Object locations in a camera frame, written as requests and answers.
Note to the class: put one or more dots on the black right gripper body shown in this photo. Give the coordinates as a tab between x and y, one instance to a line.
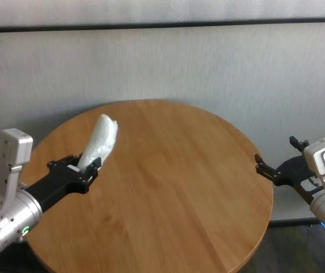
293	170

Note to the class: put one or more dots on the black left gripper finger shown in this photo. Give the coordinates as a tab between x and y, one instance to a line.
94	169
72	159

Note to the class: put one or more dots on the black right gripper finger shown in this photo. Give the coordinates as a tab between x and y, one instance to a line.
267	172
298	143

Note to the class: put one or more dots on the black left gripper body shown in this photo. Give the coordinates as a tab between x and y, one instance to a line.
62	179

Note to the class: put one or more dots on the white sandbag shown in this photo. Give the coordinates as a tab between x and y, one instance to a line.
102	136

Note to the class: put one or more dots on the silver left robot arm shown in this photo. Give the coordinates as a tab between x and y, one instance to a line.
17	210

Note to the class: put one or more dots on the black baseboard strip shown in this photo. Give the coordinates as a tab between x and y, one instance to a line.
293	222

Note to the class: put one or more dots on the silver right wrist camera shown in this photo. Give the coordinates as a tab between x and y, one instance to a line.
324	153

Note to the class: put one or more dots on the black wall rail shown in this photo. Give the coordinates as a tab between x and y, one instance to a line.
151	25

